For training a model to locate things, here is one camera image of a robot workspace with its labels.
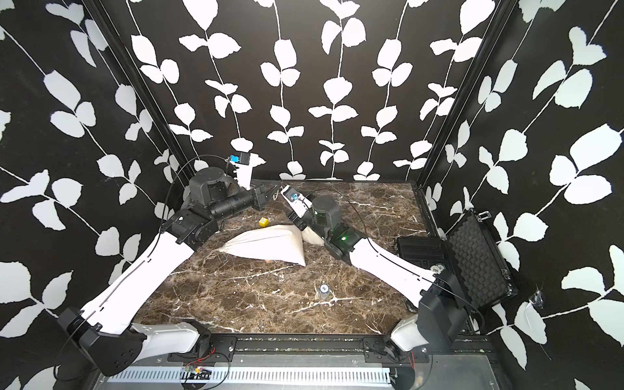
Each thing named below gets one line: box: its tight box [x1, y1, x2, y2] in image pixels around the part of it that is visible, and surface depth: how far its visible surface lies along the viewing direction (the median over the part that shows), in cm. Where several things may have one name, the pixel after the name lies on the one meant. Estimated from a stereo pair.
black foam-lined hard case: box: [396, 208, 518, 312], surface depth 80 cm
